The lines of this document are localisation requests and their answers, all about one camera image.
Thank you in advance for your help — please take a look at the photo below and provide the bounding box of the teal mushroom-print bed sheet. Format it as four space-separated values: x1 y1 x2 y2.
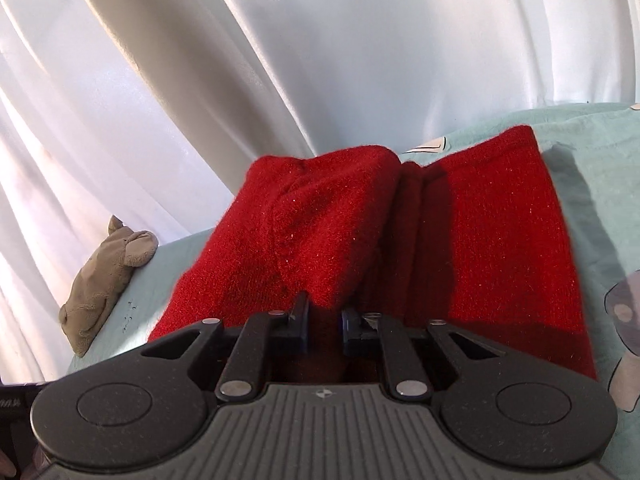
70 104 639 479

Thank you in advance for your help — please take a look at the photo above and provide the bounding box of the grey-brown plush toy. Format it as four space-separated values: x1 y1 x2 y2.
58 216 158 358

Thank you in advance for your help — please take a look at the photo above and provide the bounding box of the white sheer curtain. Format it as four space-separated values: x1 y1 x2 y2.
1 0 639 382

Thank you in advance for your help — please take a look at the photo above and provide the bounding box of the red knitted garment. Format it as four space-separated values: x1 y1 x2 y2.
151 126 596 382

